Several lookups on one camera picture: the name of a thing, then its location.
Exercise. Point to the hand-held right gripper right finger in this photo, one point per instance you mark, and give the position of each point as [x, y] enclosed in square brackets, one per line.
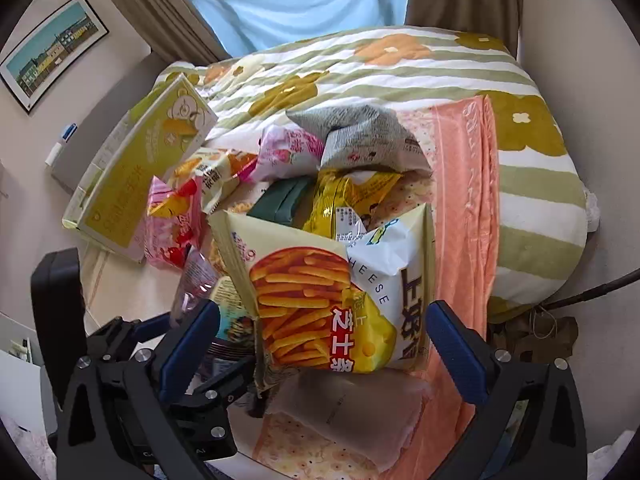
[452, 347]

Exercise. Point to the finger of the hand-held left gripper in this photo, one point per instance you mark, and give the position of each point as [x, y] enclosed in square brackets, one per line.
[150, 329]
[235, 377]

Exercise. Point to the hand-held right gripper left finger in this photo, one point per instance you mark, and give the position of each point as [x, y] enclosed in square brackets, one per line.
[192, 342]

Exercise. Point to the dark printed snack packet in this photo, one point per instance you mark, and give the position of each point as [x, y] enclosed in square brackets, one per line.
[235, 320]

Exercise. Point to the clear pink snack packet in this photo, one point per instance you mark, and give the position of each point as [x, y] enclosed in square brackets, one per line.
[195, 280]

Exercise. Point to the pink and red snack packet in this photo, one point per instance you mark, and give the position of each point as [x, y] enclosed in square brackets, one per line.
[172, 220]

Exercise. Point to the large cheese stick snack bag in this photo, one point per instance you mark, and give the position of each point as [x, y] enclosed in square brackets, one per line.
[305, 290]

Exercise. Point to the yellow-green cardboard box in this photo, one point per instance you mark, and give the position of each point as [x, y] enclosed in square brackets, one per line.
[135, 180]

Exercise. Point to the orange and white snack packet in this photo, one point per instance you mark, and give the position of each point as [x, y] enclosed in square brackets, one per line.
[215, 175]

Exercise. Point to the dark green snack packet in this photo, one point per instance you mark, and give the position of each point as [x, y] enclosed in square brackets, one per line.
[282, 200]

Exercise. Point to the shiny yellow snack packet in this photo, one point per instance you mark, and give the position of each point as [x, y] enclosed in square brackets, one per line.
[345, 195]

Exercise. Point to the pink floral snack packet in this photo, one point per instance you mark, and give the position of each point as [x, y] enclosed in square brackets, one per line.
[287, 152]

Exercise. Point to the grey snack packet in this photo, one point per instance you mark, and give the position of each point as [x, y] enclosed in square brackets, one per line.
[360, 135]

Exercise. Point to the cream printed mat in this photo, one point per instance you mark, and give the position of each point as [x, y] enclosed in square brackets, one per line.
[125, 290]

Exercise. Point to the white cabinet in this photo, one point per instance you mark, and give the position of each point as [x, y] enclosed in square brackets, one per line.
[17, 375]

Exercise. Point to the beige flat pouch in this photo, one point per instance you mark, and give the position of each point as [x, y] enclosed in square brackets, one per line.
[345, 410]

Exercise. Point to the orange patterned towel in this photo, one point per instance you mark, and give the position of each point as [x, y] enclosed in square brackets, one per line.
[465, 210]

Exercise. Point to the floral striped blanket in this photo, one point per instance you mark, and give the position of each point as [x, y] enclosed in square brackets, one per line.
[525, 170]

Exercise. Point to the white plastic bag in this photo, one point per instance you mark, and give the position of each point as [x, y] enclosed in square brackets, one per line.
[593, 210]

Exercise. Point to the light blue cloth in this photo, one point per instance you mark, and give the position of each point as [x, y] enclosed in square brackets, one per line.
[300, 0]

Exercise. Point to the framed wall picture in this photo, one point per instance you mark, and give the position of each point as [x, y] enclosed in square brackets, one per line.
[50, 55]

